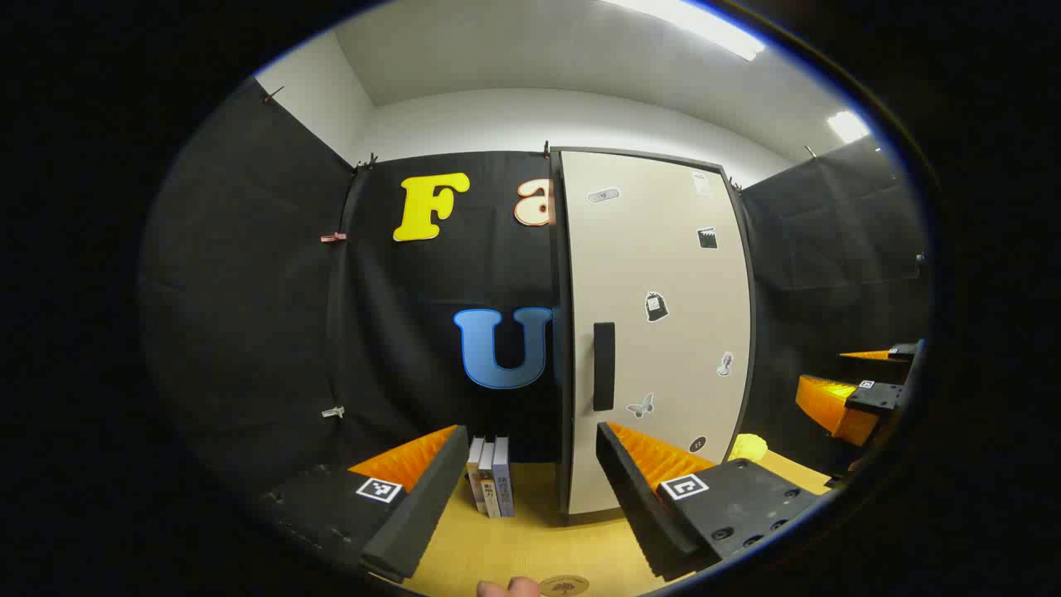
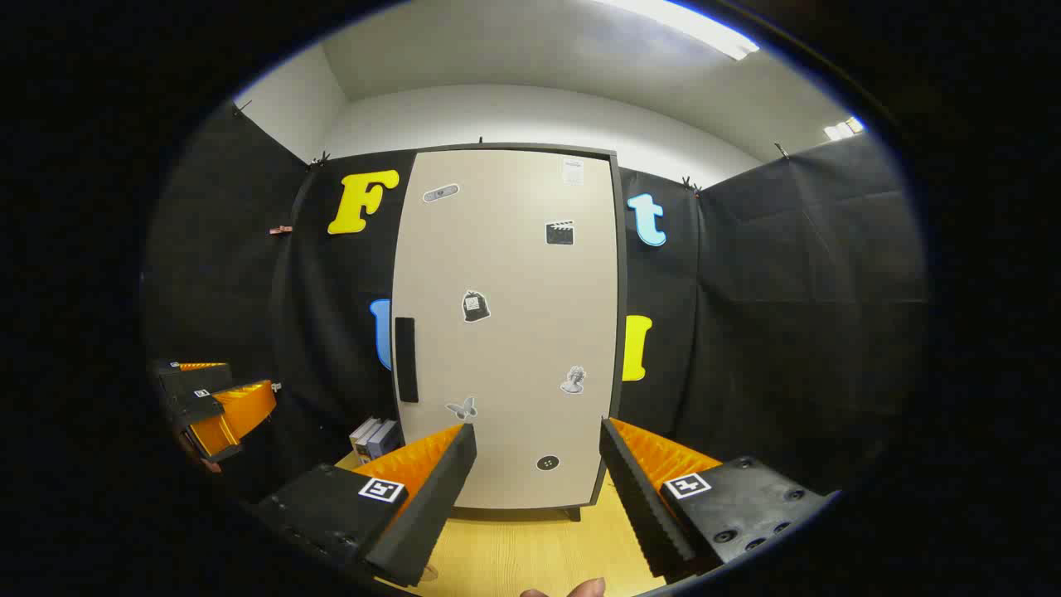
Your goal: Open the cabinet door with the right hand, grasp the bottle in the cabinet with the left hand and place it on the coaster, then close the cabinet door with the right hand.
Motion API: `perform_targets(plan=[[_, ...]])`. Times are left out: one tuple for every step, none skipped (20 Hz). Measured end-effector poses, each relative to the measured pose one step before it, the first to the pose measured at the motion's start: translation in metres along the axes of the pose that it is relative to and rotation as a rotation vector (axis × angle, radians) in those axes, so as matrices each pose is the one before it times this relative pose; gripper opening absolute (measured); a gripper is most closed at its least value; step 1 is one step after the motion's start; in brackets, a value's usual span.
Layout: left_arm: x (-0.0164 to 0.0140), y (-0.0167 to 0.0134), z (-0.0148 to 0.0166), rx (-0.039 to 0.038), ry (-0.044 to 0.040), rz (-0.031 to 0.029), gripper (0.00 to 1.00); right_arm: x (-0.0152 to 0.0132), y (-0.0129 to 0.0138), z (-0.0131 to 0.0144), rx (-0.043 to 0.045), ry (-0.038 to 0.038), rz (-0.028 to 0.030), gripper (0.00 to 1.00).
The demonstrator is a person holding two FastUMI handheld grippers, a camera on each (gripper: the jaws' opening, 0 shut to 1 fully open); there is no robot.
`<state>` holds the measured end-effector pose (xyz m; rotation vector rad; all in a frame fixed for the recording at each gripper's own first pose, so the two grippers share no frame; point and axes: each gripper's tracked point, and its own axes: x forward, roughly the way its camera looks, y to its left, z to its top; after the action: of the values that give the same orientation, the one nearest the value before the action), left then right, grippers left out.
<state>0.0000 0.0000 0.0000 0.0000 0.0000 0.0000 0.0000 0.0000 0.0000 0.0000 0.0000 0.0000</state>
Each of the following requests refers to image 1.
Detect dark grey cabinet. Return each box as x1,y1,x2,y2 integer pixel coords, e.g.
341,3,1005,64
549,147,757,517

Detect black backdrop cloth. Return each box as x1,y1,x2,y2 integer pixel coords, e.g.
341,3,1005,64
139,79,929,531

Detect small ceiling light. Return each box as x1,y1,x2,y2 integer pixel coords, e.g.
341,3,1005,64
826,110,871,144

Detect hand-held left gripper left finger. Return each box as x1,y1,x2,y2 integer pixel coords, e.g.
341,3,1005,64
249,425,470,584

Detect black door handle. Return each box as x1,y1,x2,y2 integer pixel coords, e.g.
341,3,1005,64
593,322,617,413

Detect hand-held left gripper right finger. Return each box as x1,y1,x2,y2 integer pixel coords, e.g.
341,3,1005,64
596,421,826,581

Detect blue-grey spine book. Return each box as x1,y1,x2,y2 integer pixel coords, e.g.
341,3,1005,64
492,437,515,518

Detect grey spine book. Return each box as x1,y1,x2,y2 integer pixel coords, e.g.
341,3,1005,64
477,441,498,517

